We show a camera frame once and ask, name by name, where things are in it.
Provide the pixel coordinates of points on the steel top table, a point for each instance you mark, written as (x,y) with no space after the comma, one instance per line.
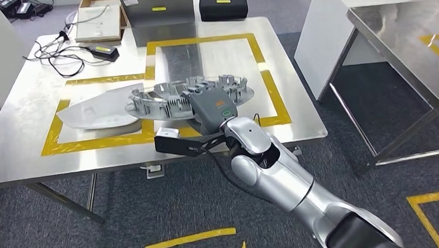
(404,37)

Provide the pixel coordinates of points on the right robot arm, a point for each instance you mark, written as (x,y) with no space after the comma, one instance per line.
(281,179)

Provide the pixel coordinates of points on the white desk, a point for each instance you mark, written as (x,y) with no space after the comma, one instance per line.
(319,41)

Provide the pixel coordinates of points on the steel top workbench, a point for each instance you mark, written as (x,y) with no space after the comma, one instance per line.
(26,120)

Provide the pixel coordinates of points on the black power adapter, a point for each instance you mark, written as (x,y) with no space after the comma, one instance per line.
(105,53)

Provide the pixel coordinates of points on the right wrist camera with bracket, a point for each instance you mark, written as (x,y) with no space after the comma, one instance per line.
(176,143)

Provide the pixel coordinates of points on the white curved car part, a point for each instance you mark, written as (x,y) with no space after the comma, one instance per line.
(96,110)

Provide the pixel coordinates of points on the brown cardboard box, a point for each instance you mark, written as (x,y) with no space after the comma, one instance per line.
(86,0)

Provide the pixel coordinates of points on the white foam sheet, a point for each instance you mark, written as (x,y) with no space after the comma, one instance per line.
(98,23)

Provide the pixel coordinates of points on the silver plastic wheel cover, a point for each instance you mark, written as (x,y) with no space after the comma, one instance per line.
(155,103)

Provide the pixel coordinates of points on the yellow tape on workbench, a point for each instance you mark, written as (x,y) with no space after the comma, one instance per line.
(94,144)
(273,95)

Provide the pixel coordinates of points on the grey metal box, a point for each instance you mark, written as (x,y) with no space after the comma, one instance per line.
(155,9)

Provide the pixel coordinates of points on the yellow tape on table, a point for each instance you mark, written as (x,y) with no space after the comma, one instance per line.
(438,50)

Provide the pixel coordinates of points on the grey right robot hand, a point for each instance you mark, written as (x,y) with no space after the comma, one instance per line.
(215,108)

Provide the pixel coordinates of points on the black box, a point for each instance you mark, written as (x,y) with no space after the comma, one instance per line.
(223,6)

